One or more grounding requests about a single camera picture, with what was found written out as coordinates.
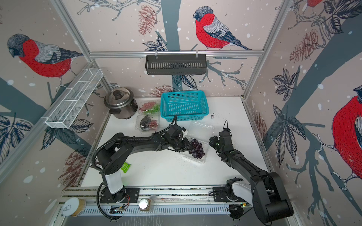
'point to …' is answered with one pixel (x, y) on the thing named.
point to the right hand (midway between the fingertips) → (210, 136)
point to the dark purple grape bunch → (197, 150)
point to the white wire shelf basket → (65, 112)
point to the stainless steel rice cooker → (120, 101)
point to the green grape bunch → (155, 109)
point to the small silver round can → (144, 204)
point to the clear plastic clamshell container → (141, 102)
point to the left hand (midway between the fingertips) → (196, 147)
